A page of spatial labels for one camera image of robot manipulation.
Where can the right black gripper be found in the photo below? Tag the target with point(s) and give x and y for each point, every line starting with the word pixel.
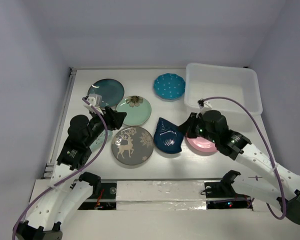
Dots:
pixel 187 127

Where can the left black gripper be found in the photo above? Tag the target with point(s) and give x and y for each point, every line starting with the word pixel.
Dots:
pixel 113 118

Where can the pink round plate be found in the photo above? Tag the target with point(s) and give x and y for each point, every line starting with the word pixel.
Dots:
pixel 201 146

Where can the mint green flower plate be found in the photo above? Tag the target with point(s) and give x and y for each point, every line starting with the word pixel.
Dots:
pixel 137 108

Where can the dark teal round plate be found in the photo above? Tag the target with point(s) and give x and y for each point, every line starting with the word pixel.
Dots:
pixel 110 90

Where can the navy shell shaped plate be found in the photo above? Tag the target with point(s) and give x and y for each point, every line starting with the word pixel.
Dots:
pixel 167 138

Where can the grey deer plate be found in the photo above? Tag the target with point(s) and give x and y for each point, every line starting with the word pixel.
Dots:
pixel 132 146

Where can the mint rectangular divided plate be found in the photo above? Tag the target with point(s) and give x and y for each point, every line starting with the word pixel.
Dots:
pixel 100 140

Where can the blue polka dot plate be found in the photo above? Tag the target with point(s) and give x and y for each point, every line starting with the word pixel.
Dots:
pixel 169 86

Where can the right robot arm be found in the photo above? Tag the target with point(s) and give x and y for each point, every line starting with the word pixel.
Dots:
pixel 277 186

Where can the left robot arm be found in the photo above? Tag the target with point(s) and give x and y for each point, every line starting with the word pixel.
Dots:
pixel 69 185

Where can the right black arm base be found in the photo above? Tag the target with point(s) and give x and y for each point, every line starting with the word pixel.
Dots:
pixel 220 197

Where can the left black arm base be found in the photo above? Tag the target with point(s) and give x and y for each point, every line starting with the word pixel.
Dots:
pixel 104 200

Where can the white plastic bin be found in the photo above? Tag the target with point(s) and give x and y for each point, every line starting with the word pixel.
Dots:
pixel 240 84

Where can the white foam front bar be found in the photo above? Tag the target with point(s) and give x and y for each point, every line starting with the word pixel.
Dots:
pixel 160 195

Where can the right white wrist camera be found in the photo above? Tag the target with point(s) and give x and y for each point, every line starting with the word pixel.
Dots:
pixel 204 106

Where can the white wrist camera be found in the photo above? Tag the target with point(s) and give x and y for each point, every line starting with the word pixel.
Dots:
pixel 92 102
pixel 204 106

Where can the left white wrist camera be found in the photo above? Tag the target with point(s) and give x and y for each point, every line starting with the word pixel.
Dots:
pixel 92 102

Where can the metal side rail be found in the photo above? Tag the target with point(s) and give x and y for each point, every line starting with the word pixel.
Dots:
pixel 48 168

